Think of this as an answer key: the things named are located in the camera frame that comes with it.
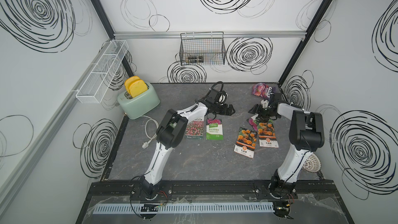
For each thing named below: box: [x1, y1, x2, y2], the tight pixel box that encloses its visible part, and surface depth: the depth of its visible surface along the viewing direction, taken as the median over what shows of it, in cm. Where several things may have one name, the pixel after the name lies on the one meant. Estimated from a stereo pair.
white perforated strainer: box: [302, 152, 322, 173], surface depth 82 cm
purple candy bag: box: [251, 82, 277, 99], surface depth 115 cm
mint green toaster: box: [117, 81, 161, 120], surface depth 96 cm
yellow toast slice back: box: [124, 75, 140, 94], surface depth 93 cm
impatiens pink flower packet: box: [248, 118, 259, 132], surface depth 99 cm
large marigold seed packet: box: [233, 126, 258, 159], surface depth 91 cm
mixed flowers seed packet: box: [185, 120, 205, 140], surface depth 96 cm
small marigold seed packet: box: [257, 119, 280, 149], surface depth 95 cm
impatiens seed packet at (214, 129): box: [205, 118, 224, 140], surface depth 96 cm
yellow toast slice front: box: [129, 79, 148, 98], surface depth 93 cm
